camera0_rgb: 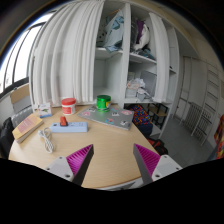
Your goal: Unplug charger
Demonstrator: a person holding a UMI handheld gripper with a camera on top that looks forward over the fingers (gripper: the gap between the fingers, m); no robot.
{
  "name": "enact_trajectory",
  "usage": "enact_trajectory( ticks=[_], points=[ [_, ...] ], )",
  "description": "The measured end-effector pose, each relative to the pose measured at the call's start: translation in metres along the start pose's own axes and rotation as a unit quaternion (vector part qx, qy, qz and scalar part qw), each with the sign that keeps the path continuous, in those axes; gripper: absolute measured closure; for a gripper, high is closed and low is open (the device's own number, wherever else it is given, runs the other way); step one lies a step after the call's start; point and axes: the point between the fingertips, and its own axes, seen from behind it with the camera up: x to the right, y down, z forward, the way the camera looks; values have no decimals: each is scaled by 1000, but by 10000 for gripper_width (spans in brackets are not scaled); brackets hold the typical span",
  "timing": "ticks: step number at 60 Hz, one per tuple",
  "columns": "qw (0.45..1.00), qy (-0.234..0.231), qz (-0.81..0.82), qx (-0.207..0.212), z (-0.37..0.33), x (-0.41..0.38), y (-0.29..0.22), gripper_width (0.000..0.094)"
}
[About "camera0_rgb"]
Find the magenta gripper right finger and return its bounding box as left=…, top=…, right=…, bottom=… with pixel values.
left=133, top=144, right=182, bottom=185

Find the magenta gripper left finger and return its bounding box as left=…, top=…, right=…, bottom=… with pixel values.
left=45, top=144, right=94, bottom=186

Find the red charger plug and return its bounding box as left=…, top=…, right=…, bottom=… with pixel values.
left=60, top=116, right=68, bottom=126

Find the light blue power strip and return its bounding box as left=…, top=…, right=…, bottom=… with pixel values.
left=50, top=122, right=88, bottom=133

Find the colourful bag on floor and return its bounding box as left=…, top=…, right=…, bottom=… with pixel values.
left=127, top=104, right=153, bottom=138

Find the silver laptop with stickers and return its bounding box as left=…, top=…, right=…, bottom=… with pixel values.
left=78, top=105, right=134, bottom=130

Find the white jar red lid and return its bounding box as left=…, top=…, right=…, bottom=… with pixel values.
left=61, top=98, right=76, bottom=115

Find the white radiator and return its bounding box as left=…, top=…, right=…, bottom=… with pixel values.
left=184, top=102, right=211, bottom=144

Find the small white card box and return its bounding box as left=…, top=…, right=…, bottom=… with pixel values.
left=37, top=103, right=52, bottom=118

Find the green round tin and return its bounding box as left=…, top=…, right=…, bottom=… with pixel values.
left=96, top=95, right=111, bottom=111

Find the black bag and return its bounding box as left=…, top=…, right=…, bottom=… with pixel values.
left=0, top=118, right=14, bottom=159

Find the white curtain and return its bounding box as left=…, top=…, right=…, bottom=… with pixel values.
left=30, top=0, right=104, bottom=106

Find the white shelf unit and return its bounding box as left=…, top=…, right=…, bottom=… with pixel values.
left=93, top=1, right=181, bottom=139

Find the white coiled cable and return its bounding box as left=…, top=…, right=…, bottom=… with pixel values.
left=37, top=127, right=55, bottom=154

